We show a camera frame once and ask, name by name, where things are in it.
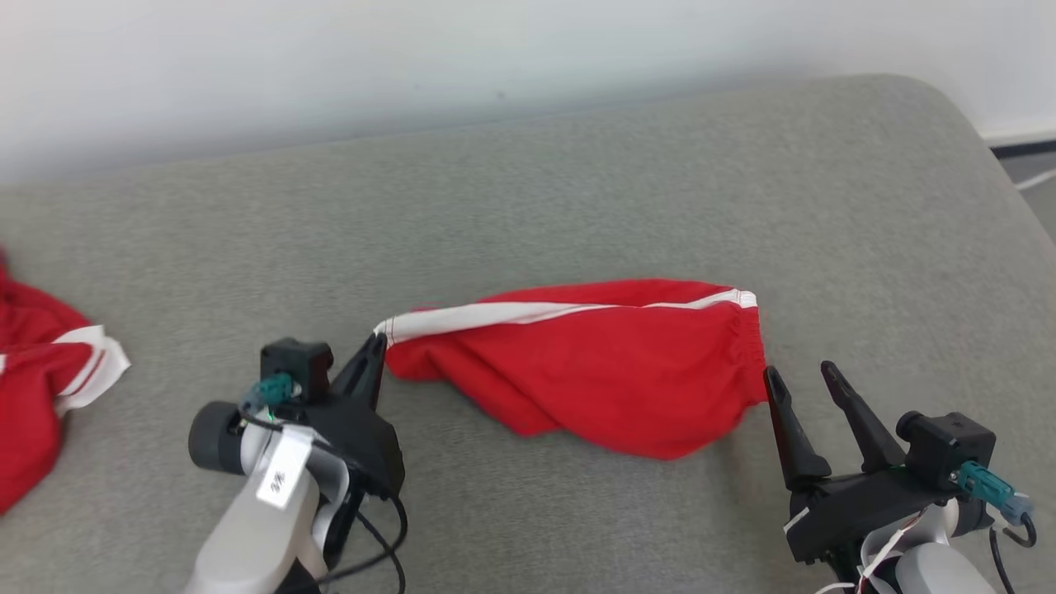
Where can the red basketball jersey white trim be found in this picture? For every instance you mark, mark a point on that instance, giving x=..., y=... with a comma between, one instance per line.
x=33, y=388

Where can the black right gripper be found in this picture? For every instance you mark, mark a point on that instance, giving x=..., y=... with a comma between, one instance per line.
x=858, y=511

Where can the teal right camera connector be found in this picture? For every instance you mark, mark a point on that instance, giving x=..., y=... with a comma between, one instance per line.
x=986, y=487

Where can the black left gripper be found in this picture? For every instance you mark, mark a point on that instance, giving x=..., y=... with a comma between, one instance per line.
x=363, y=445

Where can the teal left camera connector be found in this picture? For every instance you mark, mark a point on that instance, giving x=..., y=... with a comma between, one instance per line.
x=272, y=388

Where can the teal camera connector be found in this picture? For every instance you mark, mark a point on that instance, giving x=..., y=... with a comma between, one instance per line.
x=272, y=388
x=986, y=487

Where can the black baseboard strip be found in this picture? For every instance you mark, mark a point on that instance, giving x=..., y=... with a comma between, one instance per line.
x=1027, y=148

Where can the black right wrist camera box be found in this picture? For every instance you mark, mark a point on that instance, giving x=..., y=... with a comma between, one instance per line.
x=949, y=445

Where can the red shorts white side stripe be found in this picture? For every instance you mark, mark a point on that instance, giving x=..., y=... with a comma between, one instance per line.
x=594, y=371

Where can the white paper tag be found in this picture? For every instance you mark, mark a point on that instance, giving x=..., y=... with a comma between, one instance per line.
x=285, y=470

